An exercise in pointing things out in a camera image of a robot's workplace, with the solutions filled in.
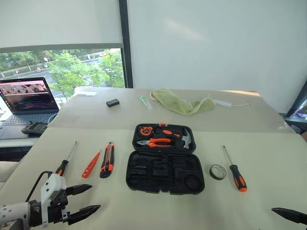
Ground black handheld controller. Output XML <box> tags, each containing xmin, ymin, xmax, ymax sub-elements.
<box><xmin>21</xmin><ymin>121</ymin><xmax>48</xmax><ymax>136</ymax></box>

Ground beige cushion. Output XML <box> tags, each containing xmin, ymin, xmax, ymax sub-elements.
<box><xmin>0</xmin><ymin>161</ymin><xmax>20</xmax><ymax>190</ymax></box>

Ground black electrical tape roll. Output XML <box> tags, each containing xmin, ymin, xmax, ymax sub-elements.
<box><xmin>209</xmin><ymin>164</ymin><xmax>227</xmax><ymax>181</ymax></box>

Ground stubby orange black screwdriver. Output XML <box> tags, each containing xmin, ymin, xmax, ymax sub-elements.
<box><xmin>155</xmin><ymin>128</ymin><xmax>180</xmax><ymax>138</ymax></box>

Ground white roller blind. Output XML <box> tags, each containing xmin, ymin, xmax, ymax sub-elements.
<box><xmin>0</xmin><ymin>0</ymin><xmax>124</xmax><ymax>54</ymax></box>

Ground black laptop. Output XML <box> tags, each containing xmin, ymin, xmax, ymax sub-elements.
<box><xmin>0</xmin><ymin>77</ymin><xmax>60</xmax><ymax>140</ymax></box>

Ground large black orange screwdriver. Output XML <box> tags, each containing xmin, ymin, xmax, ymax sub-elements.
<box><xmin>222</xmin><ymin>145</ymin><xmax>248</xmax><ymax>193</ymax></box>

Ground orange handled pliers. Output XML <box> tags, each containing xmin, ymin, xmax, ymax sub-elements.
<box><xmin>136</xmin><ymin>138</ymin><xmax>173</xmax><ymax>149</ymax></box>

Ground small black box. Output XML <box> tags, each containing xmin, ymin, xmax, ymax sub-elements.
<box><xmin>106</xmin><ymin>97</ymin><xmax>120</xmax><ymax>108</ymax></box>

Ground dark window frame post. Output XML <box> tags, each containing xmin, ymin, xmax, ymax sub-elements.
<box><xmin>118</xmin><ymin>0</ymin><xmax>134</xmax><ymax>89</ymax></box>

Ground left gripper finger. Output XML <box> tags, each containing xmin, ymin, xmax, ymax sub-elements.
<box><xmin>67</xmin><ymin>205</ymin><xmax>101</xmax><ymax>226</ymax></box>
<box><xmin>65</xmin><ymin>184</ymin><xmax>93</xmax><ymax>196</ymax></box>

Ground white side desk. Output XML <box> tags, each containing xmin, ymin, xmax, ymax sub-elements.
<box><xmin>0</xmin><ymin>119</ymin><xmax>50</xmax><ymax>161</ymax></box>

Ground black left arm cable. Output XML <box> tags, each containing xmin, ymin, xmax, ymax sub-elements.
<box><xmin>25</xmin><ymin>171</ymin><xmax>53</xmax><ymax>202</ymax></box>

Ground steel claw hammer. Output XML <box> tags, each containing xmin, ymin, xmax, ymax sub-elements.
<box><xmin>172</xmin><ymin>128</ymin><xmax>193</xmax><ymax>150</ymax></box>

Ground clear tube with green cap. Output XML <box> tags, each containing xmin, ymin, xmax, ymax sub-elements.
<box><xmin>140</xmin><ymin>96</ymin><xmax>153</xmax><ymax>110</ymax></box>

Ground black tool case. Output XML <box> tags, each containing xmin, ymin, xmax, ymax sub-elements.
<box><xmin>125</xmin><ymin>123</ymin><xmax>206</xmax><ymax>195</ymax></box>

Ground green towel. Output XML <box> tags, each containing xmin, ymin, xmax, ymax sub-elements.
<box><xmin>149</xmin><ymin>88</ymin><xmax>216</xmax><ymax>116</ymax></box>

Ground small black orange screwdriver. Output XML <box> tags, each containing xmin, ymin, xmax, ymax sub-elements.
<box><xmin>55</xmin><ymin>140</ymin><xmax>78</xmax><ymax>177</ymax></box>

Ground orange black utility knife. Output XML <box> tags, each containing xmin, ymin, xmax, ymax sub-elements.
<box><xmin>99</xmin><ymin>141</ymin><xmax>115</xmax><ymax>179</ymax></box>

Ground orange black tape measure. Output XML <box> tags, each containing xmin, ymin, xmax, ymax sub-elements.
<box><xmin>139</xmin><ymin>126</ymin><xmax>153</xmax><ymax>138</ymax></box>

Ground orange test pen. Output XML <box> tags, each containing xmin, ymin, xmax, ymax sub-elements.
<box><xmin>81</xmin><ymin>149</ymin><xmax>103</xmax><ymax>179</ymax></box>

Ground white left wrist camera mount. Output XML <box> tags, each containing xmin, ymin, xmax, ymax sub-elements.
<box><xmin>40</xmin><ymin>172</ymin><xmax>68</xmax><ymax>228</ymax></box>

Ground beige table cover sheet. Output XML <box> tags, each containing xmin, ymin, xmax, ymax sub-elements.
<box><xmin>0</xmin><ymin>126</ymin><xmax>307</xmax><ymax>230</ymax></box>
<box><xmin>47</xmin><ymin>86</ymin><xmax>296</xmax><ymax>134</ymax></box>

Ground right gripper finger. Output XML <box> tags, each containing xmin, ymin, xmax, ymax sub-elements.
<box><xmin>271</xmin><ymin>207</ymin><xmax>307</xmax><ymax>225</ymax></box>

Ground white adapter with cable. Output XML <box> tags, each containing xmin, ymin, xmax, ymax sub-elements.
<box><xmin>213</xmin><ymin>99</ymin><xmax>250</xmax><ymax>108</ymax></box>

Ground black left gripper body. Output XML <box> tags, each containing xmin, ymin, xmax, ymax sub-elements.
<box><xmin>47</xmin><ymin>188</ymin><xmax>71</xmax><ymax>224</ymax></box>

